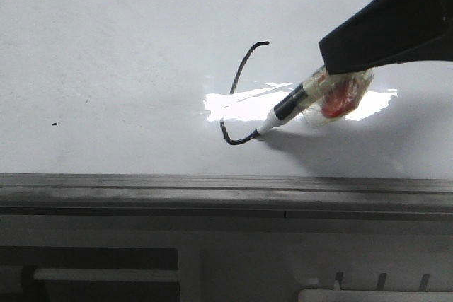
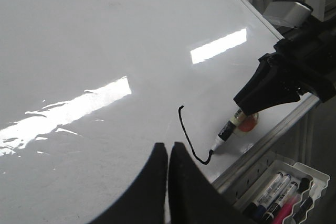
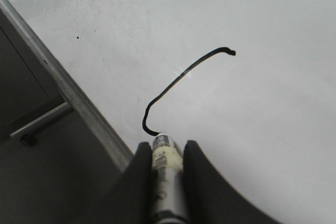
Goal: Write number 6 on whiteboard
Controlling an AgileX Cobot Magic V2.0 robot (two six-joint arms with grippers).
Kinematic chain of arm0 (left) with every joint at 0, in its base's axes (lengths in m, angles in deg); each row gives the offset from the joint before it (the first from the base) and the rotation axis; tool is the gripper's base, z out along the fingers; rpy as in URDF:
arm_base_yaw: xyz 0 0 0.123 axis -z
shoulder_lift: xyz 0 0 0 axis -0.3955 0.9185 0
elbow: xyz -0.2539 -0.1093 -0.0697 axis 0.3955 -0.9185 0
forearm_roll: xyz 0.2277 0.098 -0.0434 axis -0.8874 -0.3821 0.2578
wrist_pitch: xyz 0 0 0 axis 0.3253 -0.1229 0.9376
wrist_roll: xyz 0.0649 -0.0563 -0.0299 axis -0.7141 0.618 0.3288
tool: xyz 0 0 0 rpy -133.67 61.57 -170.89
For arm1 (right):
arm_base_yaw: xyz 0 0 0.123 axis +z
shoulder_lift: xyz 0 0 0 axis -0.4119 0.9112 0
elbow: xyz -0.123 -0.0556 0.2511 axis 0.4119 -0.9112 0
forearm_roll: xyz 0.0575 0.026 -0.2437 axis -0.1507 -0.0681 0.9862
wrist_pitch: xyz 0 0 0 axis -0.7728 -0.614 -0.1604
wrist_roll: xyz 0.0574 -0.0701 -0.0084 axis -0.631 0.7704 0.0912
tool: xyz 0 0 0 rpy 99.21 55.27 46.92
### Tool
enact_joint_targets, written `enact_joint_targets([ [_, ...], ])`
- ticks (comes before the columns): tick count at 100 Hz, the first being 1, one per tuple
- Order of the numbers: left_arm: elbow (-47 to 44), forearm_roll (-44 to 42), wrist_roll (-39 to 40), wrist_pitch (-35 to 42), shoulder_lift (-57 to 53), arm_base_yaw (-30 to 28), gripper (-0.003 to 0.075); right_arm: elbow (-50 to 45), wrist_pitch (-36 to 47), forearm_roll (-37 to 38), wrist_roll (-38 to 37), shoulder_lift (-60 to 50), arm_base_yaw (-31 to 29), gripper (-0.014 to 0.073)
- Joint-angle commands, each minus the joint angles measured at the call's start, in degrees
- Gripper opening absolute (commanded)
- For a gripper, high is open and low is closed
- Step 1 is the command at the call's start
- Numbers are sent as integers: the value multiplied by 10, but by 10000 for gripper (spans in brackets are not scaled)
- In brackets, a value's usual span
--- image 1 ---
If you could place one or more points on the white whiteboard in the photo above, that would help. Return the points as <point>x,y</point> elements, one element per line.
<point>139,86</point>

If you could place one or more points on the black white whiteboard marker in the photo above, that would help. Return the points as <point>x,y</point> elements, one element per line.
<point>303,96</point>

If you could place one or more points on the grey aluminium whiteboard frame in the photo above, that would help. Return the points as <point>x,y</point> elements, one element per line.
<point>42,193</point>

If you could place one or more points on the red magnet taped to marker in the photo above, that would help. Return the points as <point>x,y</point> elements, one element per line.
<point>331,97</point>

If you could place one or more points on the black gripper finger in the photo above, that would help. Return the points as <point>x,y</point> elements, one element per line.
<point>390,32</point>

